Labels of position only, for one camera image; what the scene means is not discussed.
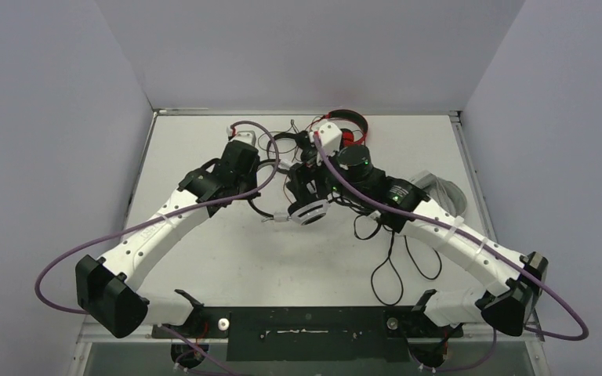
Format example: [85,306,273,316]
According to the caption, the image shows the grey white headphones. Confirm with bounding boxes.
[410,170,467,216]

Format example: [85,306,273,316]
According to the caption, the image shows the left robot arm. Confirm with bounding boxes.
[75,131,260,338]

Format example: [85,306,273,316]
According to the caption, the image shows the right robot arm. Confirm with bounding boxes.
[286,122,548,336]

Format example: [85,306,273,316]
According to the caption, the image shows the red headphones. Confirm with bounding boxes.
[311,109,369,147]

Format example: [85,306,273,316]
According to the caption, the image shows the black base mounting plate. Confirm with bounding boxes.
[173,305,451,362]

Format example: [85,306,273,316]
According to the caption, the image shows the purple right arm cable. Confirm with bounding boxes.
[312,132,590,374]

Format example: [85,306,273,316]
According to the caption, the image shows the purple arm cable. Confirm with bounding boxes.
[34,121,281,376]
[312,132,590,374]

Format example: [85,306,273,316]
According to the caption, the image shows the red headphone cable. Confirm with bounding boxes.
[282,116,368,201]

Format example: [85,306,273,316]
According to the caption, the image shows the aluminium frame rail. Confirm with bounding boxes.
[75,115,549,370]

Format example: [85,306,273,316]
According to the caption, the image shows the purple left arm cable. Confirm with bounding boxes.
[34,121,281,376]

